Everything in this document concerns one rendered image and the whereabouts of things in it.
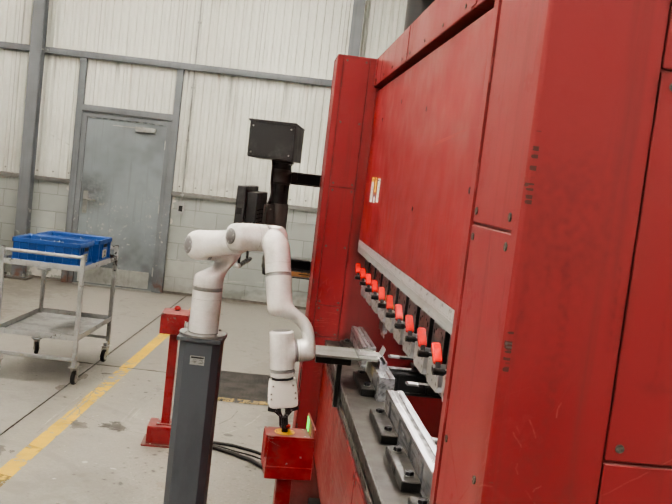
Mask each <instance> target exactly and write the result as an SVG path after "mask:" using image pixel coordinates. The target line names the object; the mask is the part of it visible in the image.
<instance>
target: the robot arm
mask: <svg viewBox="0 0 672 504"><path fill-rule="evenodd" d="M184 249H185V252H186V254H187V255H188V256H189V257H190V258H192V259H196V260H207V261H214V263H213V264H212V265H211V266H210V267H208V268H207V269H204V270H202V271H199V272H198V273H196V274H195V276H194V281H193V290H192V299H191V309H190V319H189V322H186V321H185V324H184V328H182V329H180V330H179V333H180V334H181V335H184V336H187V337H191V338H197V339H209V340H215V339H223V338H225V337H226V333H225V332H223V331H221V329H219V330H218V328H219V319H220V309H221V299H222V290H223V282H224V278H225V275H226V273H227V272H228V270H229V269H230V268H231V267H232V266H233V265H234V264H235V263H236V261H237V260H238V259H239V257H240V255H241V254H242V253H244V252H246V251H260V252H264V257H265V278H266V296H267V309H268V312H269V314H271V315H273V316H277V317H282V318H286V319H289V320H291V321H293V322H294V323H296V324H297V325H298V327H299V328H300V330H301V334H302V338H301V339H294V331H292V330H289V329H276V330H272V331H270V332H269V348H270V376H271V377H272V378H270V379H269V384H268V409H267V410H268V411H269V412H275V413H276V414H277V415H278V416H279V426H281V428H282V429H283V428H285V429H286V425H288V416H289V415H290V413H291V412H292V411H295V410H298V409H299V407H298V392H297V384H296V378H295V377H293V376H294V373H296V369H295V362H301V361H310V360H313V359H314V357H315V353H316V347H315V334H314V329H313V326H312V324H311V323H310V321H309V320H308V318H307V317H306V316H305V315H304V314H303V313H302V312H301V311H299V310H298V309H297V308H296V307H295V306H294V304H293V301H292V277H291V256H290V245H289V242H288V235H287V232H286V230H285V229H284V228H283V227H281V226H276V225H265V224H252V223H234V224H231V225H229V227H228V228H227V230H196V231H193V232H191V233H189V234H188V236H187V237H186V239H185V242H184ZM281 408H285V413H284V415H282V412H281Z"/></svg>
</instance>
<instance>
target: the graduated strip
mask: <svg viewBox="0 0 672 504"><path fill-rule="evenodd" d="M358 246H359V247H360V248H361V249H363V250H364V251H365V252H366V253H367V254H369V255H370V256H371V257H372V258H374V259H375V260H376V261H377V262H378V263H380V264H381V265H382V266H383V267H384V268H386V269H387V270H388V271H389V272H391V273H392V274H393V275H394V276H395V277H397V278H398V279H399V280H400V281H401V282H403V283H404V284H405V285H406V286H407V287H409V288H410V289H411V290H412V291H414V292H415V293H416V294H417V295H418V296H420V297H421V298H422V299H423V300H424V301H426V302H427V303H428V304H429V305H431V306H432V307H433V308H434V309H435V310H437V311H438V312H439V313H440V314H441V315H443V316H444V317H445V318H446V319H448V320H449V321H450V322H451V323H452V324H453V319H454V310H452V309H451V308H450V307H448V306H447V305H446V304H444V303H443V302H442V301H440V300H439V299H438V298H436V297H435V296H434V295H432V294H431V293H430V292H428V291H427V290H426V289H424V288H423V287H422V286H420V285H419V284H418V283H416V282H415V281H414V280H412V279H411V278H410V277H408V276H407V275H406V274H404V273H403V272H402V271H400V270H399V269H398V268H396V267H395V266H394V265H392V264H391V263H390V262H388V261H387V260H386V259H384V258H383V257H382V256H380V255H379V254H378V253H376V252H375V251H374V250H372V249H371V248H370V247H368V246H367V245H366V244H364V243H363V242H362V241H360V240H359V242H358Z"/></svg>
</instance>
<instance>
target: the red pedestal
mask: <svg viewBox="0 0 672 504"><path fill-rule="evenodd" d="M189 319H190V310H184V309H181V307H180V306H175V308H165V309H164V310H163V312H162V313H161V319H160V329H159V333H162V334H170V338H169V348H168V358H167V368H166V378H165V388H164V398H163V408H162V418H152V417H151V419H150V421H149V423H148V425H147V432H146V434H145V435H144V437H143V440H142V442H141V444H140V445H141V446H148V447H160V448H169V442H170V432H171V423H172V419H170V418H171V408H172V398H173V389H174V379H175V369H176V359H177V349H178V340H177V335H178V334H179V330H180V329H182V328H184V324H185V321H186V322H189Z"/></svg>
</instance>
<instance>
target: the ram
mask: <svg viewBox="0 0 672 504"><path fill-rule="evenodd" d="M493 12H494V8H493V9H491V10H490V11H488V12H487V13H486V14H484V15H483V16H481V17H480V18H479V19H477V20H476V21H475V22H473V23H472V24H470V25H469V26H468V27H466V28H465V29H463V30H462V31H461V32H459V33H458V34H456V35H455V36H454V37H452V38H451V39H450V40H448V41H447V42H445V43H444V44H443V45H441V46H440V47H438V48H437V49H436V50H434V51H433V52H431V53H430V54H429V55H427V56H426V57H425V58H423V59H422V60H420V61H419V62H418V63H416V64H415V65H413V66H412V67H411V68H409V69H408V70H406V71H405V72H404V73H402V74H401V75H400V76H398V77H397V78H395V79H394V80H393V81H391V82H390V83H388V84H387V85H386V86H384V87H383V88H381V89H380V90H379V91H377V93H376V101H375V109H374V118H373V126H372V134H371V143H370V151H369V159H368V168H367V176H366V185H365V193H364V201H363V210H362V218H361V226H360V235H359V240H360V241H362V242H363V243H364V244H366V245H367V246H368V247H370V248H371V249H372V250H374V251H375V252H376V253H378V254H379V255H380V256H382V257H383V258H384V259H386V260H387V261H388V262H390V263H391V264H392V265H394V266H395V267H396V268H398V269H399V270H400V271H402V272H403V273H404V274H406V275H407V276H408V277H410V278H411V279H412V280H414V281H415V282H416V283H418V284H419V285H420V286H422V287H423V288H424V289H426V290H427V291H428V292H430V293H431V294H432V295H434V296H435V297H436V298H438V299H439V300H440V301H442V302H443V303H444V304H446V305H447V306H448V307H450V308H451V309H452V310H454V311H455V303H456V296H457V288H458V280H459V273H460V265H461V257H462V250H463V242H464V234H465V227H466V219H467V211H468V204H469V196H470V188H471V181H472V173H473V165H474V158H475V150H476V142H477V135H478V127H479V119H480V112H481V104H482V96H483V89H484V81H485V73H486V66H487V58H488V50H489V43H490V35H491V27H492V20H493ZM372 177H375V180H376V177H377V184H376V192H374V189H375V180H374V188H373V196H372V202H370V194H371V185H372ZM378 178H381V182H380V190H379V198H378V203H375V201H376V193H377V185H378ZM374 195H375V201H374V203H373V197H374ZM358 252H359V253H360V254H361V255H362V256H363V257H364V258H365V259H366V260H368V261H369V262H370V263H371V264H372V265H373V266H374V267H375V268H377V269H378V270H379V271H380V272H381V273H382V274H383V275H384V276H386V277H387V278H388V279H389V280H390V281H391V282H392V283H393V284H394V285H396V286H397V287H398V288H399V289H400V290H401V291H402V292H403V293H405V294H406V295H407V296H408V297H409V298H410V299H411V300H412V301H413V302H415V303H416V304H417V305H418V306H419V307H420V308H421V309H422V310H424V311H425V312H426V313H427V314H428V315H429V316H430V317H431V318H433V319H434V320H435V321H436V322H437V323H438V324H439V325H440V326H441V327H443V328H444V329H445V330H446V331H447V332H448V333H449V334H450V335H451V334H452V326H453V324H452V323H451V322H450V321H449V320H448V319H446V318H445V317H444V316H443V315H441V314H440V313H439V312H438V311H437V310H435V309H434V308H433V307H432V306H431V305H429V304H428V303H427V302H426V301H424V300H423V299H422V298H421V297H420V296H418V295H417V294H416V293H415V292H414V291H412V290H411V289H410V288H409V287H407V286H406V285H405V284H404V283H403V282H401V281H400V280H399V279H398V278H397V277H395V276H394V275H393V274H392V273H391V272H389V271H388V270H387V269H386V268H384V267H383V266H382V265H381V264H380V263H378V262H377V261H376V260H375V259H374V258H372V257H371V256H370V255H369V254H367V253H366V252H365V251H364V250H363V249H361V248H360V247H359V246H358Z"/></svg>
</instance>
